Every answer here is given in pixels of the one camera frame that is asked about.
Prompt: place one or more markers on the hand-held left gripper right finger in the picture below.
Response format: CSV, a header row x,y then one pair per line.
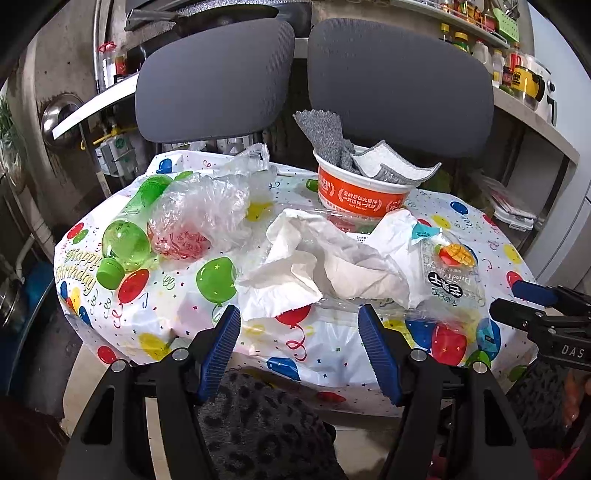
x,y
379,357

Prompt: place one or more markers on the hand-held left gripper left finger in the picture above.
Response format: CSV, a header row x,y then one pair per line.
x,y
220,357

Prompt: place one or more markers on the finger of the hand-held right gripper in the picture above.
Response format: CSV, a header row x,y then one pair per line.
x,y
533,293
517,314

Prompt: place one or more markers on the clear dried fruit packet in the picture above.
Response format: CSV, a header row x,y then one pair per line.
x,y
450,272

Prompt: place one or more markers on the white paper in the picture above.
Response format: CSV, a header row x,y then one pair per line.
x,y
295,258

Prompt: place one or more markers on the green plastic bottle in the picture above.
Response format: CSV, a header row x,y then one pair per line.
x,y
127,240

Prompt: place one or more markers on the clear plastic bag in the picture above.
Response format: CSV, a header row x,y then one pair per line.
x,y
198,207

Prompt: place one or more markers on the orange instant noodle cup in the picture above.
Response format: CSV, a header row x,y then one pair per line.
x,y
360,194

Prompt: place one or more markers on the person's right hand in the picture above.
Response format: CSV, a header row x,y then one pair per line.
x,y
577,401

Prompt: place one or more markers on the balloon print tablecloth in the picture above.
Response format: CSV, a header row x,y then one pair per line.
x,y
323,344

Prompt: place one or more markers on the leopard print pants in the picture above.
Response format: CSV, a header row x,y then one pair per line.
x,y
258,429

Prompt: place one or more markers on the stack of papers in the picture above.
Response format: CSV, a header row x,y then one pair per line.
x,y
510,203

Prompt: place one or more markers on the white shelf unit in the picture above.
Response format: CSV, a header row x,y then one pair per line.
x,y
535,124

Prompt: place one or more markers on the blue floor mat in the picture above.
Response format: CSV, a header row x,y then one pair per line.
x,y
39,295

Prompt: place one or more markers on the white and grey cloth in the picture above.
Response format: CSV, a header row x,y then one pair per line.
x,y
392,161

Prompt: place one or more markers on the steel basin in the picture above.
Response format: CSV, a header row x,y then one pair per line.
x,y
11,302

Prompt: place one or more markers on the white drain pipe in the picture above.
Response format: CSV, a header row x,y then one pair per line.
x,y
23,256

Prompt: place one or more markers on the dark grey cloth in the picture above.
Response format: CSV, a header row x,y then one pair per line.
x,y
323,134

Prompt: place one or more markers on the gas meter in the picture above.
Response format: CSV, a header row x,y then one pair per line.
x,y
119,150

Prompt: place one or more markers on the row of condiment bottles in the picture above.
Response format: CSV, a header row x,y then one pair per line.
x,y
503,60

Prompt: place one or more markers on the yellow gas pipe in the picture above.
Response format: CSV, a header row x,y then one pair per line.
x,y
104,137

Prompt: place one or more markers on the right grey office chair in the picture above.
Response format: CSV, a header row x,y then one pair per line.
x,y
397,83

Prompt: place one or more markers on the green plastic basket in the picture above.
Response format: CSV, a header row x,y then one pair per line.
x,y
505,23

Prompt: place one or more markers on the grey chair backrest pad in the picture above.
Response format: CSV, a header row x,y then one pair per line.
x,y
212,78

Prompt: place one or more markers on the clear bottle with red cap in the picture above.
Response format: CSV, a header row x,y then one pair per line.
x,y
111,62

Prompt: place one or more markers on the black frying pan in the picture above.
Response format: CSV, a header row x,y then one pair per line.
x,y
221,21

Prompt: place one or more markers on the steel bowl on wall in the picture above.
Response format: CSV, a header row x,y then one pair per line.
x,y
57,120

